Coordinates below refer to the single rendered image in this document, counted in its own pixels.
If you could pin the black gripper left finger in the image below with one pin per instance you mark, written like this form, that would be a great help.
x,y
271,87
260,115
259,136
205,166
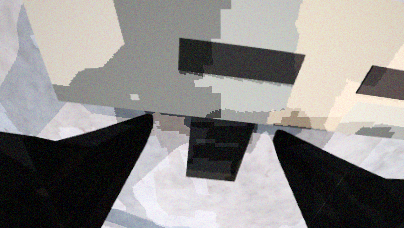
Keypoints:
x,y
77,179

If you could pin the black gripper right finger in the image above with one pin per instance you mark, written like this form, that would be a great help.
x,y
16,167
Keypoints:
x,y
333,193

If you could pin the black two-prong plug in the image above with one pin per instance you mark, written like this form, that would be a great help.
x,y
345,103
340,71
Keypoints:
x,y
217,148

